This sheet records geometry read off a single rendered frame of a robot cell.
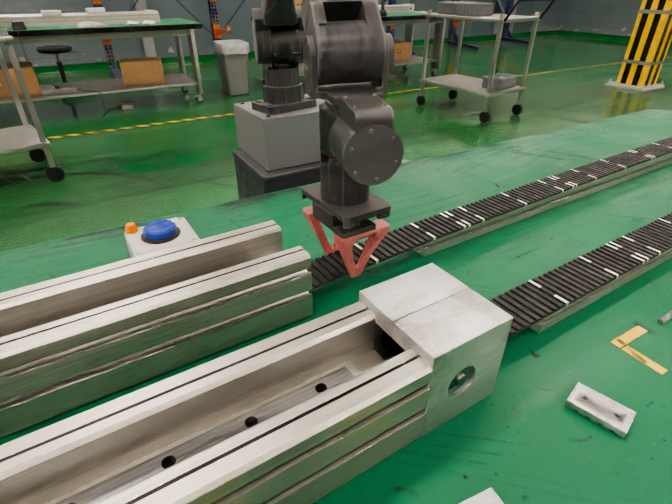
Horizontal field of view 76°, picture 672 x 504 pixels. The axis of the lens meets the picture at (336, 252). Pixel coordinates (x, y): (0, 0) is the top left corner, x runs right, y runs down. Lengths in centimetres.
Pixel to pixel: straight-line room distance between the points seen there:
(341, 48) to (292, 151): 52
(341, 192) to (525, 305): 24
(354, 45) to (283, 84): 52
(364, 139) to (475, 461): 29
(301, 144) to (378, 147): 56
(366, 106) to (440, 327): 20
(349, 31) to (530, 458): 41
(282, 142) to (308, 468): 71
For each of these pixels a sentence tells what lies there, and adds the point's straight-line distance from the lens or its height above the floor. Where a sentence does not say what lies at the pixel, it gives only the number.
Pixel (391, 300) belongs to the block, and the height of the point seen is 87.
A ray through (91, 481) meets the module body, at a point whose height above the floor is 82.
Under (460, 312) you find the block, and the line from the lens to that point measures 39.
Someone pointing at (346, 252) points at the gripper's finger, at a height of 85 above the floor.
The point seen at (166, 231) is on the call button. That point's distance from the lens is 58.
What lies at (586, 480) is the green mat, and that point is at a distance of 43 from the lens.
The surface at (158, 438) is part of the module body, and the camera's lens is 36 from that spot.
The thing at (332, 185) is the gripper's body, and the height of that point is 92.
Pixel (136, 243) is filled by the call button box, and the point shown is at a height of 84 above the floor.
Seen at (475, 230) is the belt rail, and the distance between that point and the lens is 70.
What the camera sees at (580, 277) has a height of 81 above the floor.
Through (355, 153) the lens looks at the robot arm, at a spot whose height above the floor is 99.
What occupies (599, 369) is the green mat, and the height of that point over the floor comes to 78.
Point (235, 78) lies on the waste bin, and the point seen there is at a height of 19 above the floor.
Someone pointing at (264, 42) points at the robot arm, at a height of 102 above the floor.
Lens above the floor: 111
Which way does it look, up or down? 32 degrees down
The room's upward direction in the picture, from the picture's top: straight up
